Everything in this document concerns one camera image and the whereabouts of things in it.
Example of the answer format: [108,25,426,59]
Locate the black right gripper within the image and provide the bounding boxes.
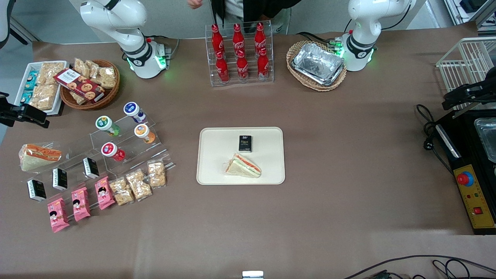
[0,92,50,129]

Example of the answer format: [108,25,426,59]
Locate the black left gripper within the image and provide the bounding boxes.
[443,76,496,111]

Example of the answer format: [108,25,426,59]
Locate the green gum bottle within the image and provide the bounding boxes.
[95,115,121,137]

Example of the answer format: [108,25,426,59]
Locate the white rectangular tray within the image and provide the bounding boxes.
[13,60,70,117]

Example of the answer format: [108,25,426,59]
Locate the red gum bottle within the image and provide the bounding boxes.
[101,142,126,162]

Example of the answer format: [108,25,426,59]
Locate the blue gum bottle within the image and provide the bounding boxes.
[123,102,146,123]

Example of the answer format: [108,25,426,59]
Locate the orange gum bottle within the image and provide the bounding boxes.
[134,124,156,144]

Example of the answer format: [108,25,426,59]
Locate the aluminium foil tray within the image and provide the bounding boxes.
[291,42,346,87]

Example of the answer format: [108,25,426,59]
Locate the cream plastic tray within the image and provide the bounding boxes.
[196,127,286,186]

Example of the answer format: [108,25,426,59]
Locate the large crispy snack pack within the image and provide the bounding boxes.
[36,62,66,86]
[29,84,59,111]

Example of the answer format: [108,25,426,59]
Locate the black sealing machine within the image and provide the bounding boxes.
[434,108,496,236]

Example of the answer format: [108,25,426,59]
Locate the wrapped triangle sandwich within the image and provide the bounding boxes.
[18,143,63,172]
[224,153,262,179]

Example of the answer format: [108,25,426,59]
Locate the red cookie box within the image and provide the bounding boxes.
[53,68,106,103]

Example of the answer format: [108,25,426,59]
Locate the steel pan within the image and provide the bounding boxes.
[474,118,496,164]

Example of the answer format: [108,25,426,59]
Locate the black and white small box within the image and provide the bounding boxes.
[52,167,69,191]
[27,179,47,202]
[83,157,100,180]

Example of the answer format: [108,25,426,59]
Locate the round brown wicker basket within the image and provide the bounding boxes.
[59,59,121,111]

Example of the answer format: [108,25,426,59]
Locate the clear acrylic display riser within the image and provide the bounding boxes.
[20,141,176,217]

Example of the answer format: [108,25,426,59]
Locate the red emergency stop button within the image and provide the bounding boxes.
[456,171,474,187]

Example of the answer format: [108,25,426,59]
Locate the yellow control panel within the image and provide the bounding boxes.
[453,164,496,229]

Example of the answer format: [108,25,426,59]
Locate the pink snack packet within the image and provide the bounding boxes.
[94,176,116,211]
[47,197,71,233]
[71,186,91,222]

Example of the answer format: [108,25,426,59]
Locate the clear acrylic step stand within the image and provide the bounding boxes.
[89,112,164,175]

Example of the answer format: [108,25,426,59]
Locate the clear nut brittle packet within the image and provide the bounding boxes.
[109,176,136,206]
[125,168,153,202]
[147,160,167,189]

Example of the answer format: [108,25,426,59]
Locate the oval light wicker basket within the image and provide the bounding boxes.
[286,40,348,92]

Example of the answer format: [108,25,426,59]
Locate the clear acrylic bottle rack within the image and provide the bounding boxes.
[205,20,275,88]

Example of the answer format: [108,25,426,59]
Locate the red cola bottle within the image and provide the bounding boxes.
[211,24,226,55]
[257,47,270,80]
[254,22,267,53]
[236,49,250,81]
[232,23,246,53]
[215,51,230,83]

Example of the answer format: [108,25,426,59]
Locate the person's torso dark clothes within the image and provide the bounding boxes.
[211,0,303,24]

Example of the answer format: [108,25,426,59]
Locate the white wire rack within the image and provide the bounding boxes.
[436,36,496,119]

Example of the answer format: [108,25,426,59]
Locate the black power cable with plug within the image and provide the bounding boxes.
[415,103,455,176]

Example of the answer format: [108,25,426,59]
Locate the grey metal shelf frame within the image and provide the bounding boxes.
[443,0,496,32]

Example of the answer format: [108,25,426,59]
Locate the black arm base cable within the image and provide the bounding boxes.
[296,31,351,44]

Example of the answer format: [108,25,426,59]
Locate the black cables bundle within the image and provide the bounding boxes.
[343,254,496,279]

